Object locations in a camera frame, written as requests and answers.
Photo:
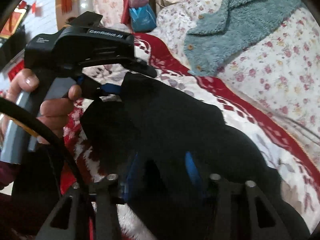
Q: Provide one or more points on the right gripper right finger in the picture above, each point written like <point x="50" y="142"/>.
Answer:
<point x="234" y="210"/>

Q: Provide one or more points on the black pants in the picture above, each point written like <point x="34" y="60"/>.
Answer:
<point x="161" y="124"/>

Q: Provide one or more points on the person left hand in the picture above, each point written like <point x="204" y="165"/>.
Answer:
<point x="54" y="112"/>

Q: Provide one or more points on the blue plastic bag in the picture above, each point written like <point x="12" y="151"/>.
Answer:
<point x="143" y="19"/>

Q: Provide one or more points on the red white floral blanket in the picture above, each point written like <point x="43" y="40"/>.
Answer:
<point x="280" y="149"/>

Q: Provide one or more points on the floral bed sheet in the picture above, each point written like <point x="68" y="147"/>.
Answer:
<point x="279" y="75"/>

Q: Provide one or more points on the teal fleece jacket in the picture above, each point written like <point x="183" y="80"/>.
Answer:
<point x="237" y="25"/>

